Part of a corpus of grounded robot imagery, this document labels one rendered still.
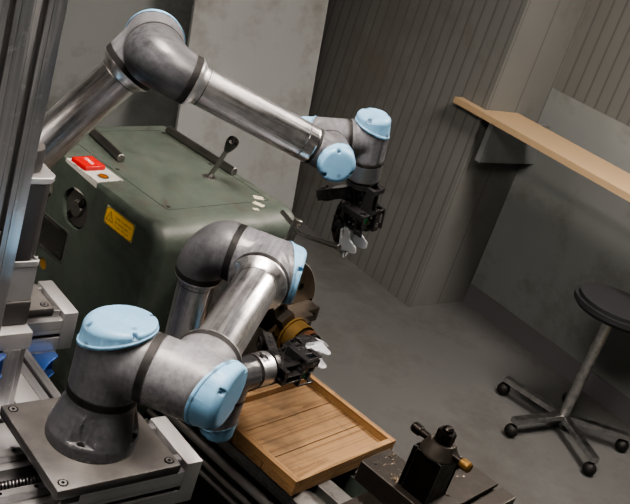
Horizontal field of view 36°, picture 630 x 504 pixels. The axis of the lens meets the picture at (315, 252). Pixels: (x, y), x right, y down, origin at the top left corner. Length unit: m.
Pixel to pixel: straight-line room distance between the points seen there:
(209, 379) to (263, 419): 0.85
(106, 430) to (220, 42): 3.76
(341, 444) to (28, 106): 1.23
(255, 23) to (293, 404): 3.17
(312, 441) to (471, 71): 3.06
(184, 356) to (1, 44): 0.53
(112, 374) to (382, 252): 4.01
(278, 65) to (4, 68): 4.07
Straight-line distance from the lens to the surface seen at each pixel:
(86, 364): 1.56
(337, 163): 1.89
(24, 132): 1.48
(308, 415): 2.42
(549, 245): 5.31
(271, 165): 5.54
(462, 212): 5.25
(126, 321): 1.55
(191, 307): 1.98
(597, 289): 4.56
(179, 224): 2.28
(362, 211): 2.13
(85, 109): 1.98
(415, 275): 5.29
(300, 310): 2.39
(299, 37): 5.49
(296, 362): 2.17
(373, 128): 2.03
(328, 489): 2.24
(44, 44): 1.44
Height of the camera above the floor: 2.16
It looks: 23 degrees down
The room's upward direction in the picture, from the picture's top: 19 degrees clockwise
